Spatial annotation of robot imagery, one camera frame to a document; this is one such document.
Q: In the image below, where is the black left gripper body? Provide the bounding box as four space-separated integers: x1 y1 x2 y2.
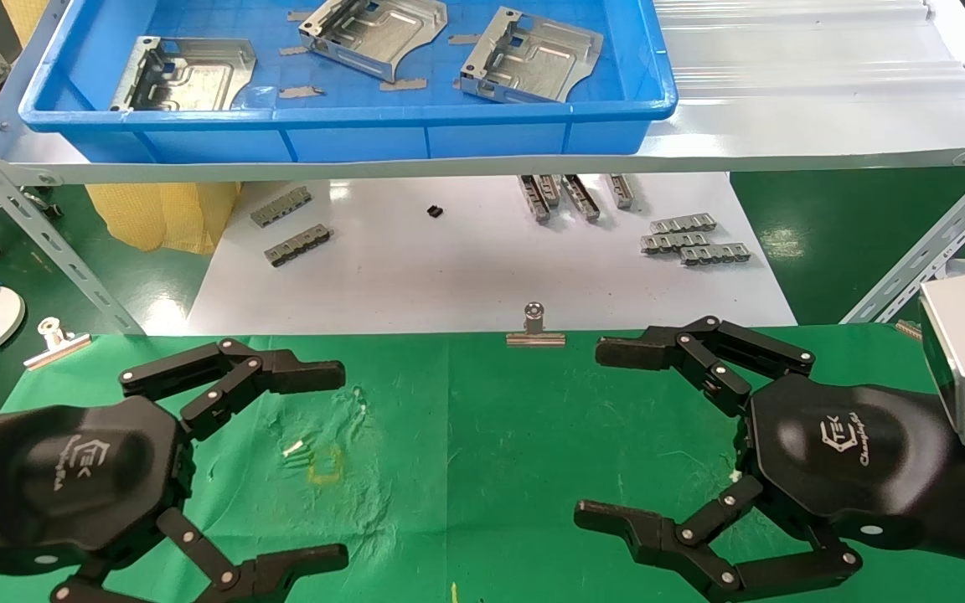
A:
0 394 197 579

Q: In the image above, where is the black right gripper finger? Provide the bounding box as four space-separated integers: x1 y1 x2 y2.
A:
596 316 816 417
575 476 863 602

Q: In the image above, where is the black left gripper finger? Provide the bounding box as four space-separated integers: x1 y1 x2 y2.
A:
120 338 347 442
51 507 351 603

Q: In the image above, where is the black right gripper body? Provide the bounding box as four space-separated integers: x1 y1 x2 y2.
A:
738 374 952 549

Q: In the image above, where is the stamped metal bracket plate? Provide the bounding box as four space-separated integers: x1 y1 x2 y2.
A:
110 36 258 113
298 0 448 84
459 7 605 105

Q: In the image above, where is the green cloth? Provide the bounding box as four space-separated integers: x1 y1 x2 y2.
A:
0 324 965 603

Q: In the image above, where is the white sheet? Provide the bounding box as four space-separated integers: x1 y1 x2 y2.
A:
187 173 798 337

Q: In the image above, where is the yellow mesh bag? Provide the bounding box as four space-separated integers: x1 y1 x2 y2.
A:
84 182 241 255

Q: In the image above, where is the perforated metal shelf brace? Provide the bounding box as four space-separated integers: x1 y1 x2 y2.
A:
0 117 146 336
839 147 965 325

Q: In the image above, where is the blue plastic bin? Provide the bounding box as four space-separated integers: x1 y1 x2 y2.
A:
18 0 679 165

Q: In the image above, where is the grey metal shelf deck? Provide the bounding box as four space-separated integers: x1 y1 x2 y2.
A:
0 0 965 186

